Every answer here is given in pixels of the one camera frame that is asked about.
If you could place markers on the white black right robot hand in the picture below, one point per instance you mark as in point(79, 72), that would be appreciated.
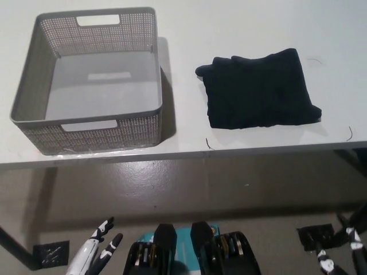
point(325, 259)

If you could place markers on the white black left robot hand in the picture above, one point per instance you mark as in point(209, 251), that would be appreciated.
point(84, 255)

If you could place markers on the black t-shirt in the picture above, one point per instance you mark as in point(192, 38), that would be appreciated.
point(258, 91)

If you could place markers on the black floor tape patch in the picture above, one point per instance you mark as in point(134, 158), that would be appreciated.
point(315, 233)
point(51, 255)

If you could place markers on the black left table leg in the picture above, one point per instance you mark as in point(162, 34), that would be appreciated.
point(14, 240)

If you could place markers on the black left robot torso block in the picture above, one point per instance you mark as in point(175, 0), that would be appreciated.
point(164, 240)

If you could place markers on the black robot torso block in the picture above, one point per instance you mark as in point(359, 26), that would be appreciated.
point(203, 237)
point(164, 240)

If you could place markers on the teal robot torso plate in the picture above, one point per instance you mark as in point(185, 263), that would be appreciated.
point(183, 243)

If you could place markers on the black right robot torso block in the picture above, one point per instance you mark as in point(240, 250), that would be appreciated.
point(203, 237)

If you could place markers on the grey perforated plastic basket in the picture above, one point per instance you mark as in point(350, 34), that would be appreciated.
point(94, 86)

